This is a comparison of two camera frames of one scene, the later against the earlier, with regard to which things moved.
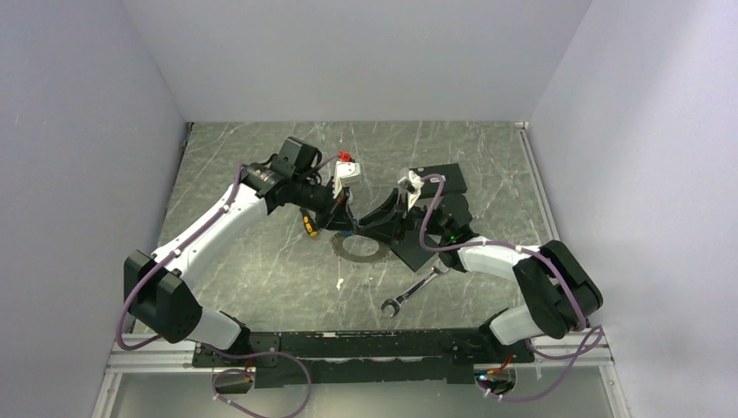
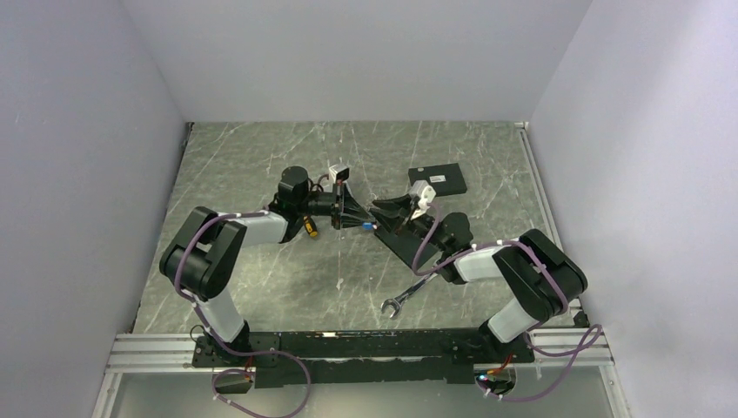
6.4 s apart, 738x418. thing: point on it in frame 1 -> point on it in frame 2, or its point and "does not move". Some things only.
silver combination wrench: (398, 300) does not move
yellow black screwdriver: (309, 225) does not move
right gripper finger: (383, 233) -> (395, 223)
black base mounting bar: (338, 358) does not move
